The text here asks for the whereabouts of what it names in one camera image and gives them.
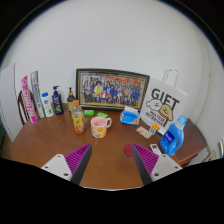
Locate white paper gift bag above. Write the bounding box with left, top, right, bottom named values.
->
left=139, top=68, right=189, bottom=136

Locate brown pump bottle yellow label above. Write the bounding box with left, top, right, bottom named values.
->
left=66, top=87, right=77, bottom=113

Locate flat round red coaster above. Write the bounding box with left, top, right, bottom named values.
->
left=123, top=143, right=134, bottom=158

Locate white shampoo bottle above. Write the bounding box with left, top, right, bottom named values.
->
left=41, top=92, right=55, bottom=118

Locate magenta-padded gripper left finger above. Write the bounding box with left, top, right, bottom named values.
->
left=40, top=143, right=93, bottom=186

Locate colourful puzzle cube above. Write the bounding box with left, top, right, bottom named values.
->
left=148, top=123, right=161, bottom=136

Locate tall pink box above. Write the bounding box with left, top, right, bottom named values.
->
left=20, top=75, right=39, bottom=125

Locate orange-capped clear drink bottle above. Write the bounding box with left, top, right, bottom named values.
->
left=70, top=99, right=86, bottom=135

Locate white remote control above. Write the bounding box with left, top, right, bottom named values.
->
left=149, top=143, right=163, bottom=156

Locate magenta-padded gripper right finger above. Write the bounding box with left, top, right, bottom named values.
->
left=131, top=143, right=183, bottom=186

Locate pink mug with orange print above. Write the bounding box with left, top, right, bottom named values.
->
left=90, top=115, right=113, bottom=139

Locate small patterned pouch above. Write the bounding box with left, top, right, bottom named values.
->
left=135, top=125, right=153, bottom=140

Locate tall green and white box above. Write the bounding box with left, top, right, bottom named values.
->
left=30, top=70, right=46, bottom=120

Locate dark blue pump bottle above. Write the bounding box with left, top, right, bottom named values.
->
left=51, top=85, right=65, bottom=116

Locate blue tissue pack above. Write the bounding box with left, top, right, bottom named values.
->
left=119, top=105, right=142, bottom=127

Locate blue detergent bottle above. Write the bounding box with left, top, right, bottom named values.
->
left=159, top=114, right=188, bottom=157

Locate black-framed group picture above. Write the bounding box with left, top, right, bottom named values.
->
left=75, top=68, right=151, bottom=112

